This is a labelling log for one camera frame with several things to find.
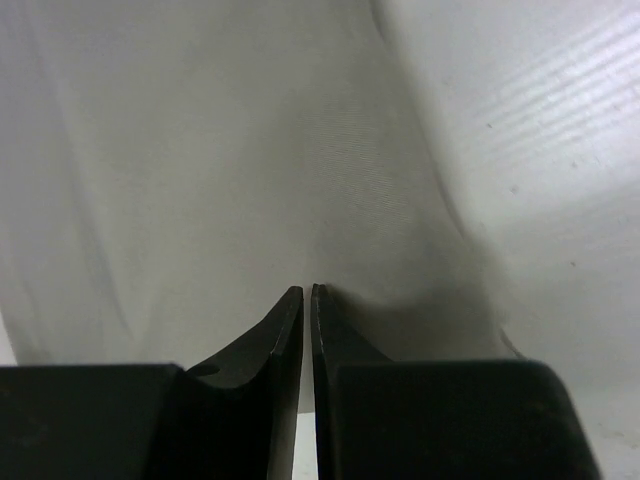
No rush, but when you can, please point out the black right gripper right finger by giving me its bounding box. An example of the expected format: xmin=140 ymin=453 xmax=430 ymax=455
xmin=310 ymin=284 xmax=397 ymax=479

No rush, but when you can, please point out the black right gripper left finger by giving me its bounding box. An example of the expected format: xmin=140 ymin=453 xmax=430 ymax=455
xmin=164 ymin=286 xmax=304 ymax=479

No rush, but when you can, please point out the grey cloth napkin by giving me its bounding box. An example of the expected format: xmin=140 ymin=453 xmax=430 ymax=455
xmin=0 ymin=0 xmax=526 ymax=416

